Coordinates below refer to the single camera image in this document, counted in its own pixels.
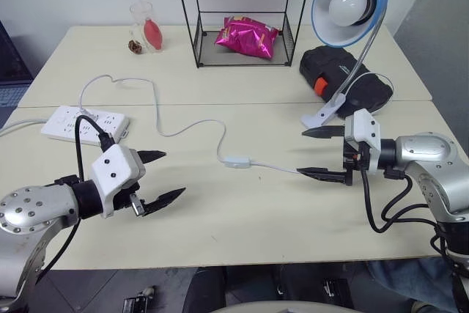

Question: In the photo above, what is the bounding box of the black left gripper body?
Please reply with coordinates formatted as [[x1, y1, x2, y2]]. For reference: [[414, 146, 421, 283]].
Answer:
[[113, 182, 148, 218]]

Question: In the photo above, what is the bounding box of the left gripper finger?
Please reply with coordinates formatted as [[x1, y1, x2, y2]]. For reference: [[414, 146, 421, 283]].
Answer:
[[141, 187, 188, 218], [136, 149, 168, 166]]

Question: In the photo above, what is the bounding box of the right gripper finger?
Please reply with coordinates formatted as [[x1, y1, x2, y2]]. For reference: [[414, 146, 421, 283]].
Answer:
[[301, 125, 347, 141], [295, 166, 347, 185]]

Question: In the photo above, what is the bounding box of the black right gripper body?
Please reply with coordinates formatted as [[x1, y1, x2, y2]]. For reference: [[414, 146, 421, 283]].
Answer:
[[341, 136, 371, 187]]

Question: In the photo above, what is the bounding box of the blue clip-on desk lamp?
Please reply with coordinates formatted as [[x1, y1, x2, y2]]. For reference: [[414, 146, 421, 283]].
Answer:
[[300, 0, 389, 129]]

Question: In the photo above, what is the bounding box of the black case with orange latch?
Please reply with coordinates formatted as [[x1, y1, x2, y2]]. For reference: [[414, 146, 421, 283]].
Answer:
[[299, 45, 395, 114]]

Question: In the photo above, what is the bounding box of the white power strip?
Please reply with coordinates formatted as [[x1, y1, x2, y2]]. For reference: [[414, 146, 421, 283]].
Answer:
[[40, 105, 131, 147]]

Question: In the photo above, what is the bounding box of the pink snack bag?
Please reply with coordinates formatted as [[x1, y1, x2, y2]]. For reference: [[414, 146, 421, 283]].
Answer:
[[214, 15, 279, 60]]

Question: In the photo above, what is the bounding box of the blue denim cloth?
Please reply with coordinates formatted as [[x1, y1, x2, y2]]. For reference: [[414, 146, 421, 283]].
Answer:
[[366, 257, 459, 313]]

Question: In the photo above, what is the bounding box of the white light bulb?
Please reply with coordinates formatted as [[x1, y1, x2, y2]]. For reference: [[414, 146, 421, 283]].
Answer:
[[328, 0, 371, 28]]

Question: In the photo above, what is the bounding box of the clear glass beaker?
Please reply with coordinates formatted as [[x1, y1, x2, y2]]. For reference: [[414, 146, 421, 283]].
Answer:
[[129, 1, 166, 54]]

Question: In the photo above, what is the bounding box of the dark monitor screen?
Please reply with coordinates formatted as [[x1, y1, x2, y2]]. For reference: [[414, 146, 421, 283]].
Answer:
[[0, 19, 34, 85]]

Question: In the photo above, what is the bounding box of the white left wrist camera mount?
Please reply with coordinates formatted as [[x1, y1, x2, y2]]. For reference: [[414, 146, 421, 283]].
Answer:
[[90, 143, 147, 218]]

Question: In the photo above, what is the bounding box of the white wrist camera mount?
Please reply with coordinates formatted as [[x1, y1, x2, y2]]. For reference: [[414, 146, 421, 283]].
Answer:
[[90, 143, 147, 218], [344, 108, 383, 174]]

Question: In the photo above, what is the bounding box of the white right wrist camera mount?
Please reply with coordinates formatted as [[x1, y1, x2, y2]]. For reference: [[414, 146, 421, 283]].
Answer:
[[344, 108, 383, 174]]

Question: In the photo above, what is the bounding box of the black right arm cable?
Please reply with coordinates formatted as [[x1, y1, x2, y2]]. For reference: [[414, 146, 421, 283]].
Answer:
[[360, 166, 459, 266]]

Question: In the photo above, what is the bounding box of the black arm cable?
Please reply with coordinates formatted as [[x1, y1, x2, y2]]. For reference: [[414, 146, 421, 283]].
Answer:
[[36, 114, 115, 284], [360, 166, 459, 266]]

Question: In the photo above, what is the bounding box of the white lamp cord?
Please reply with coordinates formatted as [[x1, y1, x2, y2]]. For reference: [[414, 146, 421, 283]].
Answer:
[[78, 70, 395, 175]]

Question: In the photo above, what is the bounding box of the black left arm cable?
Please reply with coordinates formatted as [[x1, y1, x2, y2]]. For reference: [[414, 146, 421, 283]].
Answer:
[[36, 114, 115, 284]]

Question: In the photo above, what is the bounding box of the white inline cord switch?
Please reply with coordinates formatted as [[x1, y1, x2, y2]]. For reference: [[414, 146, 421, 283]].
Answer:
[[222, 154, 254, 169]]

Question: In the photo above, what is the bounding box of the black wire frame rack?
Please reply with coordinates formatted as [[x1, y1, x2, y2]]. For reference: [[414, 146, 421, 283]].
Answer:
[[172, 0, 315, 69]]

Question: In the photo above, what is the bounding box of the white power strip cable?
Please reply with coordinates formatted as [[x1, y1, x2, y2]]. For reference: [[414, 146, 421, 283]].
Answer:
[[0, 117, 51, 138]]

